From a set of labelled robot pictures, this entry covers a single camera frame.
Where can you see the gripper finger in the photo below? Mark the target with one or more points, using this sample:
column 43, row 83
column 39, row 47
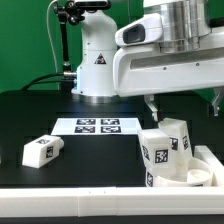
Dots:
column 218, row 96

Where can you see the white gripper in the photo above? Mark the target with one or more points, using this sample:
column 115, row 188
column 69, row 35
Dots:
column 143, row 70

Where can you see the white round stool seat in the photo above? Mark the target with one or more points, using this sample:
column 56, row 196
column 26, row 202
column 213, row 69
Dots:
column 199, row 174

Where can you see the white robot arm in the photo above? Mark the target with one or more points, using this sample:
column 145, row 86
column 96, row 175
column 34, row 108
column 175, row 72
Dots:
column 175, row 46

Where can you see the white fiducial marker sheet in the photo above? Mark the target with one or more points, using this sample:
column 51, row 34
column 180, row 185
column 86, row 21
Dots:
column 96, row 126

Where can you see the white L-shaped obstacle fence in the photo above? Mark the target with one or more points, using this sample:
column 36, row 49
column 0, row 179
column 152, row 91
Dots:
column 125, row 201

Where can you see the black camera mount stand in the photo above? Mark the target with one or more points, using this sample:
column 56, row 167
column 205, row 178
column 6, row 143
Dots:
column 73, row 12

